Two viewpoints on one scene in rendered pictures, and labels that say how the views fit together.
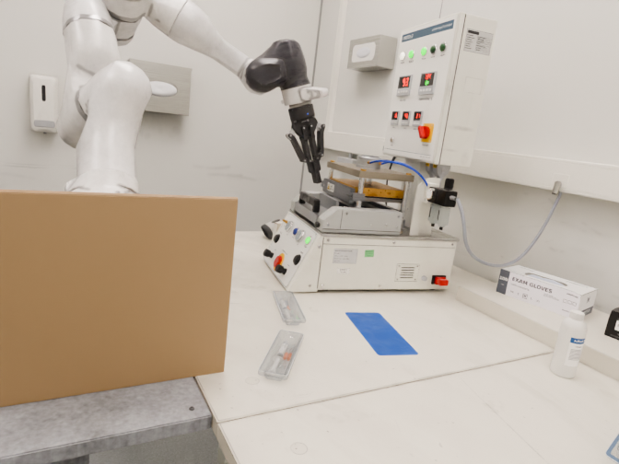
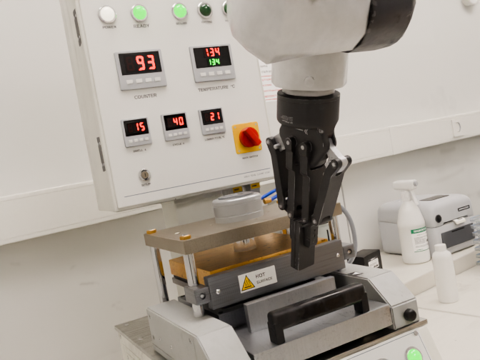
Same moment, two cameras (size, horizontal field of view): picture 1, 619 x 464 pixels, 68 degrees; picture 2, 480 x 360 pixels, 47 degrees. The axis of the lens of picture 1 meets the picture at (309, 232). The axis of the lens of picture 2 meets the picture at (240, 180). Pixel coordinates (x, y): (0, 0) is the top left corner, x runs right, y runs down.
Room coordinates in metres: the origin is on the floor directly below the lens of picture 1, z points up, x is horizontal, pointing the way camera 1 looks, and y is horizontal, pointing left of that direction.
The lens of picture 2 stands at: (1.57, 0.71, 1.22)
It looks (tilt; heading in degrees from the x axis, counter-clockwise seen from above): 3 degrees down; 263
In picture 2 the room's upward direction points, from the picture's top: 10 degrees counter-clockwise
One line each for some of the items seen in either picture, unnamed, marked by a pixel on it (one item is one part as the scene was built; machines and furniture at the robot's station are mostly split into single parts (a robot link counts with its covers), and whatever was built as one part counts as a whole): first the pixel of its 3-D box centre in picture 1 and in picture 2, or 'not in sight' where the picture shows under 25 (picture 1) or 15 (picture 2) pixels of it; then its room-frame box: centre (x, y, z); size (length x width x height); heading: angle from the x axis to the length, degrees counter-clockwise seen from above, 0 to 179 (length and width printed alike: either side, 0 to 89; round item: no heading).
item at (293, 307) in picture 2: (309, 201); (319, 311); (1.41, 0.01, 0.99); 0.15 x 0.02 x 0.04; 20
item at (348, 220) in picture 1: (357, 220); (351, 289); (1.31, -0.14, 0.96); 0.26 x 0.05 x 0.07; 110
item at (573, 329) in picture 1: (569, 342); (444, 272); (0.93, -0.59, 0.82); 0.05 x 0.05 x 0.14
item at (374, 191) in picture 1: (367, 181); (248, 243); (1.46, -0.16, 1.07); 0.22 x 0.17 x 0.10; 20
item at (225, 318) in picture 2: (362, 206); (253, 295); (1.47, -0.16, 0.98); 0.20 x 0.17 x 0.03; 20
